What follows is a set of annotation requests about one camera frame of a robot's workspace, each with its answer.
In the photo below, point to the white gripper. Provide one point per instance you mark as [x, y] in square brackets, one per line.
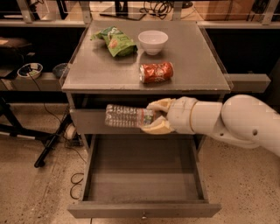
[179, 114]

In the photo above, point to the clear plastic water bottle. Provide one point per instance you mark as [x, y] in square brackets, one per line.
[128, 117]

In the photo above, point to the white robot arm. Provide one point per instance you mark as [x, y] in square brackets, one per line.
[242, 120]

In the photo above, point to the grey drawer cabinet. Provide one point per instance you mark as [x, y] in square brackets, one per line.
[186, 66]

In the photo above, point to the open middle drawer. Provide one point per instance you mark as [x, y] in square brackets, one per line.
[141, 176]

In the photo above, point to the closed top drawer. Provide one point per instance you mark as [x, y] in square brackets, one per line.
[92, 121]

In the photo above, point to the orange soda can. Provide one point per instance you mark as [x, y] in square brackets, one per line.
[155, 72]

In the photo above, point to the green chip bag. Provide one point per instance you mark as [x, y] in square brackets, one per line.
[117, 42]

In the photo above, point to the dark round dish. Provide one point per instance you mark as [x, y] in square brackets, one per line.
[60, 70]

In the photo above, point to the cardboard box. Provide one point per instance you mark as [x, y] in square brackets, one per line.
[224, 10]

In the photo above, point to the black monitor stand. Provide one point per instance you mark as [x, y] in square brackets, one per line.
[121, 9]

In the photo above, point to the black stand legs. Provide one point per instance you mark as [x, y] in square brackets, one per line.
[15, 129]

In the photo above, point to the white bowl with cables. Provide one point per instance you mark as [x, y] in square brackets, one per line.
[30, 70]

